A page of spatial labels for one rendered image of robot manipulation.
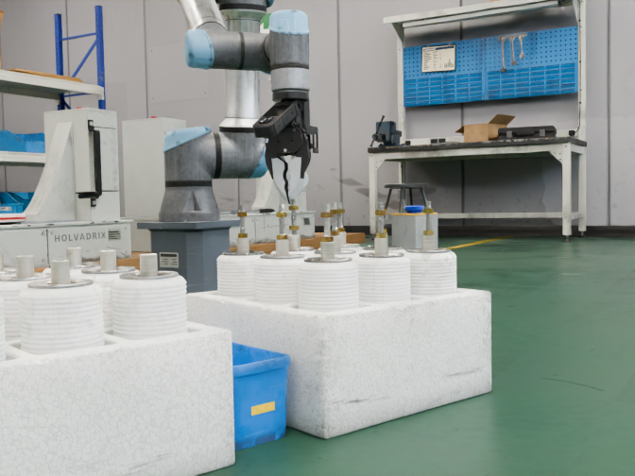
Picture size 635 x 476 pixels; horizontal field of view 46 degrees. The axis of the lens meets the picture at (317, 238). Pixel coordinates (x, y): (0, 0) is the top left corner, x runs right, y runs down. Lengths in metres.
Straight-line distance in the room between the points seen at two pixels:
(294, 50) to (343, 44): 5.80
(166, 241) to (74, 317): 0.93
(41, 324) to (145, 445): 0.19
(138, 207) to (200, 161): 2.37
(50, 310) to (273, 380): 0.35
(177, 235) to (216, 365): 0.86
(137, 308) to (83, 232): 2.59
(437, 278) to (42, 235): 2.36
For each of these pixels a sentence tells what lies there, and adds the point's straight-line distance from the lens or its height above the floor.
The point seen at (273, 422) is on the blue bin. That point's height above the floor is 0.03.
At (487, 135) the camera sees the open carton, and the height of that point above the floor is 0.82.
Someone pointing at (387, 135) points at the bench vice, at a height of 0.84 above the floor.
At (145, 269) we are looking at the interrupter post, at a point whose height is 0.26.
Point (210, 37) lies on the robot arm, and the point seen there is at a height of 0.67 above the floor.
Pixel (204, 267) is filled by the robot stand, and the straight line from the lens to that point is 1.80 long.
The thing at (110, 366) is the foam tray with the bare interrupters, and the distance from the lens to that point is 0.90.
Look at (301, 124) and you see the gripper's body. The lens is 1.46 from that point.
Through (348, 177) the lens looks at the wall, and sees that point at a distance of 7.08.
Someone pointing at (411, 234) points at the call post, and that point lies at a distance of 1.55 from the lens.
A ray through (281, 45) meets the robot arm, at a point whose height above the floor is 0.64.
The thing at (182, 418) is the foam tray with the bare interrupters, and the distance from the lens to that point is 0.97.
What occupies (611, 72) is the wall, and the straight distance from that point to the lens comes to 6.44.
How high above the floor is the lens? 0.35
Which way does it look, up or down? 3 degrees down
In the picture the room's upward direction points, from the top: 1 degrees counter-clockwise
